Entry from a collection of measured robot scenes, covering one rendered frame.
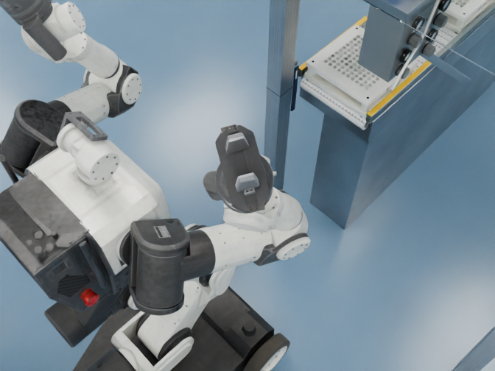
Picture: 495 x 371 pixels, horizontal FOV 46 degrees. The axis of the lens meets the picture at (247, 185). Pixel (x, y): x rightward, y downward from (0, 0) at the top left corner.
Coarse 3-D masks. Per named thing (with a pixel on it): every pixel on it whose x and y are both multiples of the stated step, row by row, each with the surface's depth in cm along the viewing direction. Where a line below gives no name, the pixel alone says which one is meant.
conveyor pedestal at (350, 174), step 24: (480, 72) 261; (432, 96) 225; (456, 96) 254; (408, 120) 219; (432, 120) 248; (336, 144) 214; (360, 144) 203; (384, 144) 215; (408, 144) 242; (336, 168) 224; (360, 168) 212; (384, 168) 236; (312, 192) 249; (336, 192) 235; (360, 192) 231; (336, 216) 247
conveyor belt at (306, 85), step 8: (440, 48) 191; (304, 80) 184; (304, 88) 185; (312, 88) 183; (320, 96) 182; (328, 96) 180; (328, 104) 181; (336, 104) 179; (344, 112) 178; (352, 112) 176; (352, 120) 177; (360, 120) 175
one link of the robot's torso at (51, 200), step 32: (0, 160) 112; (64, 160) 116; (128, 160) 120; (32, 192) 112; (64, 192) 112; (96, 192) 112; (128, 192) 112; (160, 192) 117; (0, 224) 109; (32, 224) 109; (64, 224) 108; (96, 224) 108; (128, 224) 110; (32, 256) 105; (64, 256) 106; (96, 256) 113; (128, 256) 111; (64, 288) 112; (96, 288) 122
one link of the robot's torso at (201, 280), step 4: (192, 228) 177; (196, 228) 176; (200, 228) 177; (204, 276) 171; (208, 276) 172; (188, 280) 168; (192, 280) 170; (196, 280) 172; (200, 280) 173; (204, 280) 173; (208, 280) 173; (204, 284) 174; (208, 284) 175; (128, 300) 143; (132, 300) 143; (128, 304) 144; (132, 304) 143; (136, 308) 145
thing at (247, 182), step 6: (246, 174) 73; (252, 174) 73; (240, 180) 73; (246, 180) 73; (252, 180) 73; (258, 180) 77; (240, 186) 75; (246, 186) 76; (252, 186) 77; (258, 186) 78; (252, 192) 78
